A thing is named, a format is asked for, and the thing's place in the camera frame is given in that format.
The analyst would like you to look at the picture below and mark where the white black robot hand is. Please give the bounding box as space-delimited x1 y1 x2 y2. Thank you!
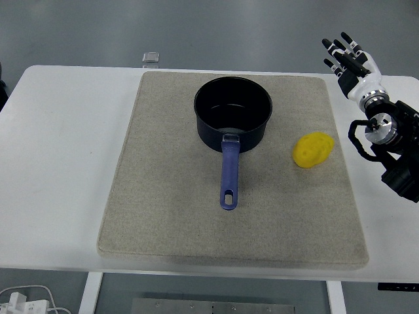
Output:
321 31 385 103

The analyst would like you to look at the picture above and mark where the yellow potato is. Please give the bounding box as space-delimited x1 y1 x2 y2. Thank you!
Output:
292 131 336 169

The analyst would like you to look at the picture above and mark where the black table control panel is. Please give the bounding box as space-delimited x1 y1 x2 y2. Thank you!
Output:
377 282 419 291

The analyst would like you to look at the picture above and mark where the beige fabric mat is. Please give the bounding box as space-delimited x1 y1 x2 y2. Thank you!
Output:
96 71 370 270

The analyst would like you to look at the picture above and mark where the white table leg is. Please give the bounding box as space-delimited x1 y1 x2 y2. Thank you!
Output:
78 271 105 314
325 280 348 314

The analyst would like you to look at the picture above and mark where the grey metal plate with screws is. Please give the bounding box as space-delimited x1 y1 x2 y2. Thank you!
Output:
130 298 297 314

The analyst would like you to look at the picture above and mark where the black object at table side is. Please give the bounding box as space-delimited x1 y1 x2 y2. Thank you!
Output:
0 61 9 111

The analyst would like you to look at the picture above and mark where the white power strip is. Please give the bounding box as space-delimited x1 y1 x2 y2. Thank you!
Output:
0 292 50 314

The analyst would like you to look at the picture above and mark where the dark blue pot with handle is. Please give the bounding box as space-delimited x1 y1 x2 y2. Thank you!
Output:
193 76 274 211

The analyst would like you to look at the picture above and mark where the white cable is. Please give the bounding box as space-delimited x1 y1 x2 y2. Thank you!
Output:
0 285 71 314

